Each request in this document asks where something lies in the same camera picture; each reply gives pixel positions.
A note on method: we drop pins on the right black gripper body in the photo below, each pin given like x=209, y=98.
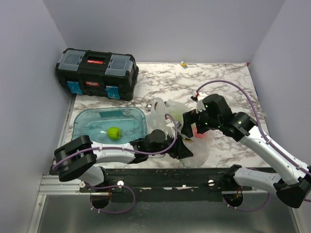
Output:
x=204, y=122

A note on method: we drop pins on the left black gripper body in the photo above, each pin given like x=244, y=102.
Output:
x=173, y=152

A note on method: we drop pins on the translucent white plastic bag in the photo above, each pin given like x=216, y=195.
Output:
x=199, y=144

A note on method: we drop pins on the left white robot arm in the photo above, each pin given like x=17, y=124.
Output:
x=78, y=158

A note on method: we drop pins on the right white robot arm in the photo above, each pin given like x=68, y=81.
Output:
x=292, y=181

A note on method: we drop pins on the red fake fruit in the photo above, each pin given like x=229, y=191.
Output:
x=198, y=135

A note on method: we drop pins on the green fake fruit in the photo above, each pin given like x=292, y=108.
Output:
x=114, y=133

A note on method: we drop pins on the small yellow blue object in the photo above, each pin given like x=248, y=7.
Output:
x=184, y=65

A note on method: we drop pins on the teal transparent plastic tray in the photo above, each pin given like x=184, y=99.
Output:
x=96, y=123

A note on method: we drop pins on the black plastic toolbox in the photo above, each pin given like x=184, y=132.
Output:
x=94, y=73

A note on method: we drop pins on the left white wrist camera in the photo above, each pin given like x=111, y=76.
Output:
x=172, y=128

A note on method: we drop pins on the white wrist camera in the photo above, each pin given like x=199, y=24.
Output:
x=172, y=128
x=198, y=98

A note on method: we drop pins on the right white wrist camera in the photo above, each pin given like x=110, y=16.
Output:
x=198, y=98

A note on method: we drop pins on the black metal base rail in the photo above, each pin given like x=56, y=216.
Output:
x=165, y=185

